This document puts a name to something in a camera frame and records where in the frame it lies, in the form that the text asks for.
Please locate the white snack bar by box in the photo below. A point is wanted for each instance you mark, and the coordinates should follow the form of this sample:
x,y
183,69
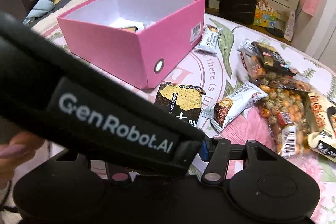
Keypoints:
x,y
209,40

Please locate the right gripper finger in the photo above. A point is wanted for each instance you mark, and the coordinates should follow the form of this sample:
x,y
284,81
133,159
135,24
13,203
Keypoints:
x,y
216,152

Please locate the mixed nuts snack bag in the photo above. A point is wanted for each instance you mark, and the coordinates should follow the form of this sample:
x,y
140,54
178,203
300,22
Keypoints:
x,y
284,106

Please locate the floral bed sheet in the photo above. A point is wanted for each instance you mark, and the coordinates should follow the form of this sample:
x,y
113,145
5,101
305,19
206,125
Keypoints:
x,y
220,75

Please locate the person's left hand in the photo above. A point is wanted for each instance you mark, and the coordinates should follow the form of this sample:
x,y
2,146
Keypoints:
x,y
21,148

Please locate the blue goose plush toy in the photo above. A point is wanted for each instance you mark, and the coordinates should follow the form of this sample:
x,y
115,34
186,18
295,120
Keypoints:
x,y
40,9

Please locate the instant noodle bag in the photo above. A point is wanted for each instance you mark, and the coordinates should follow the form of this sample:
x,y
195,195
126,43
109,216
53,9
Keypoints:
x,y
320,113

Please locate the pink storage box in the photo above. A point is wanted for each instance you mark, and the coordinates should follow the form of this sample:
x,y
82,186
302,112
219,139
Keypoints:
x,y
167,31

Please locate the black cracker pack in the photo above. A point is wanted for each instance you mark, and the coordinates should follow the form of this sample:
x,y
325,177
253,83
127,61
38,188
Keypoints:
x,y
182,101
272,60
130,28

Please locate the white snack bar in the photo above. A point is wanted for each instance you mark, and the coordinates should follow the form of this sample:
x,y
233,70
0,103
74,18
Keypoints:
x,y
209,40
228,108

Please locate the colourful gift box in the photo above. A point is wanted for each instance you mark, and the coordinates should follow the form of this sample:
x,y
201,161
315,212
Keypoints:
x,y
265,15

